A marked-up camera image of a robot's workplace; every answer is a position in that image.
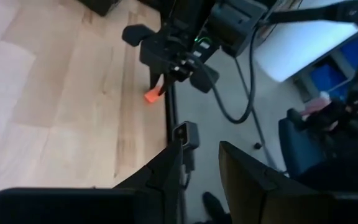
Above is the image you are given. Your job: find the person's shoe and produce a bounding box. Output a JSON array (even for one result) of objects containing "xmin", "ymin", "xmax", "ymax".
[{"xmin": 202, "ymin": 191, "xmax": 232, "ymax": 224}]

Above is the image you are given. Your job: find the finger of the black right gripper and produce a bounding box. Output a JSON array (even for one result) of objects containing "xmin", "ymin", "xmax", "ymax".
[
  {"xmin": 122, "ymin": 24, "xmax": 163, "ymax": 91},
  {"xmin": 159, "ymin": 63, "xmax": 220, "ymax": 96}
]

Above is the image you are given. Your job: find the orange rubber eraser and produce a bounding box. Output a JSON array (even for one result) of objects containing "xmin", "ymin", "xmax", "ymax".
[{"xmin": 144, "ymin": 85, "xmax": 165, "ymax": 104}]

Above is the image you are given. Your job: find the blue bin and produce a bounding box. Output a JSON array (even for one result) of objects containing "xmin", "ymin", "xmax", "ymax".
[{"xmin": 309, "ymin": 37, "xmax": 358, "ymax": 98}]

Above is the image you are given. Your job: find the black mesh basket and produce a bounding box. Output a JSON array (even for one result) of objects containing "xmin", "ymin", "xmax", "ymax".
[{"xmin": 76, "ymin": 0, "xmax": 122, "ymax": 17}]

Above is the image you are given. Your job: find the white desk top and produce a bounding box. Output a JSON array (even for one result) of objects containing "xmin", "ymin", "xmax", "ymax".
[{"xmin": 253, "ymin": 0, "xmax": 358, "ymax": 83}]

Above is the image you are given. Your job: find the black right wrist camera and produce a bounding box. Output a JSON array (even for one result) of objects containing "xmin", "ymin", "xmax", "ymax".
[{"xmin": 209, "ymin": 0, "xmax": 269, "ymax": 59}]

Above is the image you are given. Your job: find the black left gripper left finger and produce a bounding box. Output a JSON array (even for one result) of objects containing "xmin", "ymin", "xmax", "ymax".
[{"xmin": 0, "ymin": 139, "xmax": 185, "ymax": 224}]

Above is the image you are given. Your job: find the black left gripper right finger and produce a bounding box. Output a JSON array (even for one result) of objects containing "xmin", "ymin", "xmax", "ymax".
[{"xmin": 218, "ymin": 141, "xmax": 358, "ymax": 224}]

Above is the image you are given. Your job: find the wooden workbench with black frame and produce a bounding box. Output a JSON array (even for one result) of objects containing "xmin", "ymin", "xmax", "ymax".
[{"xmin": 165, "ymin": 83, "xmax": 188, "ymax": 224}]

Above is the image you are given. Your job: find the dark blue chair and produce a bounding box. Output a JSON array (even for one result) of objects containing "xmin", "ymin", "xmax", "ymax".
[{"xmin": 278, "ymin": 108, "xmax": 326, "ymax": 180}]

